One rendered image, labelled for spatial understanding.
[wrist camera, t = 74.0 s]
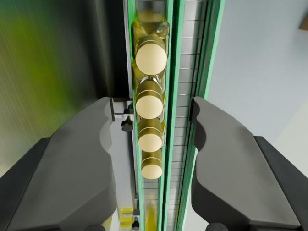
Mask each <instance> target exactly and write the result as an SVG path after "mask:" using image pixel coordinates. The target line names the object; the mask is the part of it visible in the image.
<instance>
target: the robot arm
mask: <svg viewBox="0 0 308 231"><path fill-rule="evenodd" d="M114 121H115V111H114V101H113V98H109V97H103V98H101V99H99V100H98V101H96V102H95V103H93V104H92V105H90V106H89V107H87V108H85V109H84V110H82V111H80V112H79V113H77V114H76V115H74V116H73V117H72V118H70V119H69V120H68V121H66V122H65V123H64V124H63V125H62V126H60V127H59V128H58V129H57V130H56V131H55V132H54V133H53V134H52V135H51V137H48V138H42V139H40V140H39V141H38V142H37V143H36V144H35V145H34V146H33V147H32V148H31V149H30V150H29V151H27V152H26V153H25V154H24V155H23V156H22V157H21V158H20V159H19V160H18V161H17V162H16V163H15V164H14V165H13V166H12V167H11V168H10V169H9V170H8V171H7V172H6V173H5V174H4V175H3V176H2V177H1V178H0V231H106V230H105V228H104V227H103V226H101V224H102V223H104V222H105V221H106V220H107V219H108V218H109V217H110V216H112V215H113V213H114V212H115V210H116V207H117V200H116V182H115V176H114V171H113V164H112V159H111V156H110V154H109V153H107V151H108V149H109V148H110V147H111V145H112V140H111V133H110V126H111V124H112V123H113V122H114ZM189 121H191V122H192V124H193V125H194V126H195V131H194V137H193V144H194V146H195V147H196V148H197V150H198V153H197V155H196V159H195V165H194V170H193V176H192V183H191V205H192V208H193V210H194V211H195V212H196V213H197V214H198V215H199V216H200V217H201V218H203V219H204V220H205V221H206V222H208V223H209V224H208V225H207V227H206V229H205V231H308V178H307V177H306V176H305V175H304V174H303V173H302V172H301V171H300V170H299V169H298V168H297V167H296V166H294V165H293V164H292V163H291V162H290V161H289V160H288V159H287V158H286V157H285V156H283V155H282V154H281V153H280V152H279V151H278V150H277V149H276V148H275V147H274V146H272V145H271V144H270V143H269V142H268V141H267V140H266V139H265V138H264V137H263V136H254V135H253V134H252V133H251V132H250V131H249V130H248V129H247V128H246V127H245V126H244V125H243V124H242V123H241V122H239V121H238V120H237V119H235V118H234V117H233V116H231V115H229V114H228V113H226V112H225V111H223V110H221V109H220V108H218V107H217V106H215V105H213V104H212V103H210V102H208V101H207V100H205V99H203V98H202V97H199V96H196V97H191V98H190V101H189Z"/></svg>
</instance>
